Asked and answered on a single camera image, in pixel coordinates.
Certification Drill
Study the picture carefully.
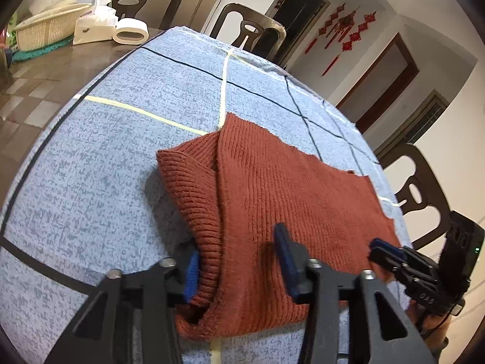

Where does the red Chinese knot decoration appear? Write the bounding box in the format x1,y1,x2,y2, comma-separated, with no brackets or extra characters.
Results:
304,2,377,76

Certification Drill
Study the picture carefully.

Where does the black tracking camera box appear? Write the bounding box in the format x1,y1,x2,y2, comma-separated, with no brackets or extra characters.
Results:
438,211,484,303

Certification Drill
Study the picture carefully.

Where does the person's right hand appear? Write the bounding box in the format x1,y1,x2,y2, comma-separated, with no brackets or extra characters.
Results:
405,300,451,352

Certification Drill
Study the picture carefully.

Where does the cream woven basket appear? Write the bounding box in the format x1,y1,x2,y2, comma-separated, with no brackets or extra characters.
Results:
15,3,93,52

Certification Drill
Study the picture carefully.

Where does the dark chair right side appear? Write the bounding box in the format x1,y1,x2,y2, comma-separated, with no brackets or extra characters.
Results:
381,143,451,250

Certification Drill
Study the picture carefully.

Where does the white tissue box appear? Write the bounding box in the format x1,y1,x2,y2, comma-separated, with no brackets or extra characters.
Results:
73,0,119,45

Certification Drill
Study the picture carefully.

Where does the white tape roll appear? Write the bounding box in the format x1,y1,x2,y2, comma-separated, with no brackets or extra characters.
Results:
112,17,149,45

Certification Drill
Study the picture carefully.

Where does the dark chair at far end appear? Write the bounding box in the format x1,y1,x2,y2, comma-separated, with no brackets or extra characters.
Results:
210,2,286,62

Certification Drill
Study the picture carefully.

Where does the rust red knit sweater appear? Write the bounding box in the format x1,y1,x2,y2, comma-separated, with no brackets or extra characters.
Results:
157,114,399,341

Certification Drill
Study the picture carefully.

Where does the blue checked table cloth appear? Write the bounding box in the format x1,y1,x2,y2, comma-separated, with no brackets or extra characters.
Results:
1,27,411,363

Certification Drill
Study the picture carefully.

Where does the teal crochet mat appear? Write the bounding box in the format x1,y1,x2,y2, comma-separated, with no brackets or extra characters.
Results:
12,35,74,62

